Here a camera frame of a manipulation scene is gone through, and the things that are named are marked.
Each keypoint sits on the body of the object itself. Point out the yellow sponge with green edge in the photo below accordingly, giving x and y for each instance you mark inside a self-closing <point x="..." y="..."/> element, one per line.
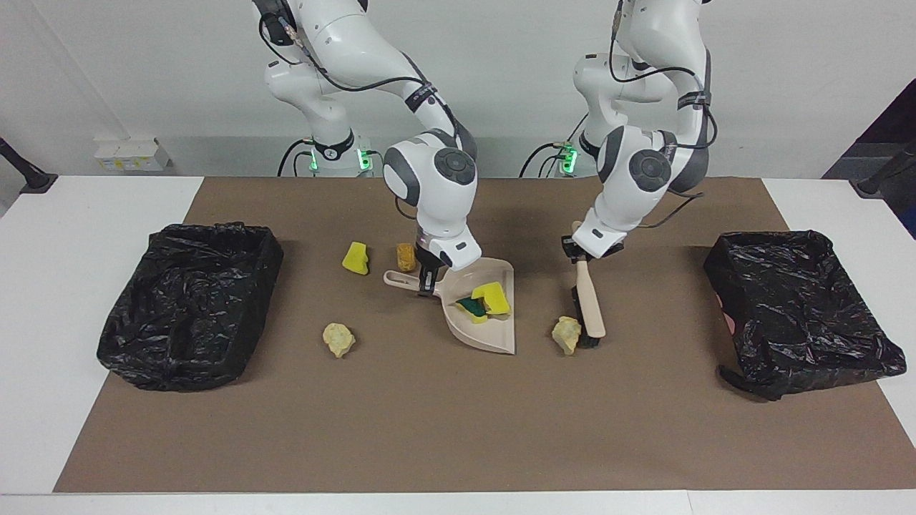
<point x="494" y="297"/>

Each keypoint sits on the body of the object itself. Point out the green and yellow sponge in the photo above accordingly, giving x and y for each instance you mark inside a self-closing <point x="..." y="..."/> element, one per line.
<point x="472" y="307"/>

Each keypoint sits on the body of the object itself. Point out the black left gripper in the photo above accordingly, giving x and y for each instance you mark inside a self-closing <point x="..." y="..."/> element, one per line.
<point x="608" y="252"/>

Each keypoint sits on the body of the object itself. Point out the beige plastic dustpan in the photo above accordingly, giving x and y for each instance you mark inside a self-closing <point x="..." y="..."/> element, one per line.
<point x="497" y="332"/>

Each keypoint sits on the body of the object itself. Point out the beige hand brush black bristles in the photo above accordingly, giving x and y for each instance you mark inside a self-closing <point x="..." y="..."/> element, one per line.
<point x="592" y="315"/>

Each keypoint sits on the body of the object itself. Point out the plain yellow sponge piece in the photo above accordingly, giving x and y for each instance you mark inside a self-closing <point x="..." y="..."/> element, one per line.
<point x="356" y="259"/>

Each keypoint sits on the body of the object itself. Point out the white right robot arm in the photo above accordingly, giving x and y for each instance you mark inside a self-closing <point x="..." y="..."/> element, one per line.
<point x="429" y="179"/>

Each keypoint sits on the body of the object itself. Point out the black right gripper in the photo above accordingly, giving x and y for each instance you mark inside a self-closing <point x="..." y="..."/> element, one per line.
<point x="428" y="259"/>

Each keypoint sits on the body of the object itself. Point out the black stand leg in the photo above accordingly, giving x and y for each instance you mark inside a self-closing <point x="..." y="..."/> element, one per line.
<point x="28" y="177"/>
<point x="876" y="182"/>

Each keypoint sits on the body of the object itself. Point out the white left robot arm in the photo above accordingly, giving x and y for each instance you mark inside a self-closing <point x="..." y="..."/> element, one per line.
<point x="644" y="172"/>

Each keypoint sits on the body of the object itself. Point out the bin lined with black bag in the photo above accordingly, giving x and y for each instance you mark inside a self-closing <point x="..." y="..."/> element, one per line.
<point x="801" y="307"/>
<point x="186" y="315"/>

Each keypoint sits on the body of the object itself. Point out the pale yellow paper ball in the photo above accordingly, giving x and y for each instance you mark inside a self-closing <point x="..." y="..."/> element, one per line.
<point x="338" y="339"/>
<point x="567" y="335"/>

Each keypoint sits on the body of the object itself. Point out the white cardboard box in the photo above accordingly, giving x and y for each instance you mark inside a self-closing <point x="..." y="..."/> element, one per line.
<point x="132" y="156"/>

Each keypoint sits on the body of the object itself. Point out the brown ridged foam roll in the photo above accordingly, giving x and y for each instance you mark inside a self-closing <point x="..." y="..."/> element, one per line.
<point x="405" y="257"/>

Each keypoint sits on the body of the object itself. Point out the brown paper table mat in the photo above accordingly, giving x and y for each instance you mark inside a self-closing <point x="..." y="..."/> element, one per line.
<point x="458" y="443"/>

